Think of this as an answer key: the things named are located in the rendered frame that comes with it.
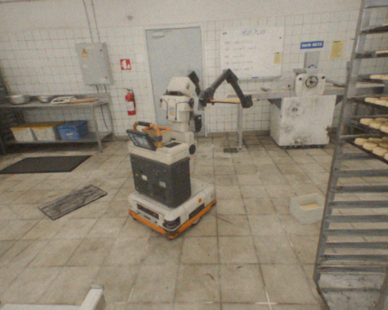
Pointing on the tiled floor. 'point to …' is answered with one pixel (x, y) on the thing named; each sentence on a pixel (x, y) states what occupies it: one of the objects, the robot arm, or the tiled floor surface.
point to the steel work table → (55, 109)
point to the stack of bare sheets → (72, 201)
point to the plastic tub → (308, 208)
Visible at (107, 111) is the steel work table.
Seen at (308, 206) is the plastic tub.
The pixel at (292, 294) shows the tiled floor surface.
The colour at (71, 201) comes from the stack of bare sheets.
